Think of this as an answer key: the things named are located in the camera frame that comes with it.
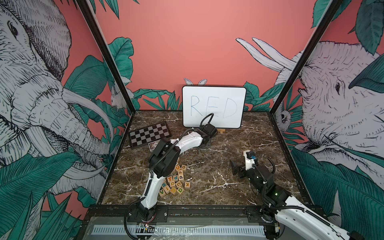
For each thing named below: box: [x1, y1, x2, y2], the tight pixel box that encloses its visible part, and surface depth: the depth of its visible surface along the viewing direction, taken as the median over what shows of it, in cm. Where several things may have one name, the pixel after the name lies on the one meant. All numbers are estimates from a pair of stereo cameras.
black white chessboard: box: [129, 121, 172, 149], surface depth 106 cm
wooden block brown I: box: [162, 185, 171, 194], surface depth 81 cm
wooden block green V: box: [159, 188, 167, 198], surface depth 80 cm
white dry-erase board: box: [182, 86, 247, 129], surface depth 99 cm
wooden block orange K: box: [184, 181, 191, 189], surface depth 83 cm
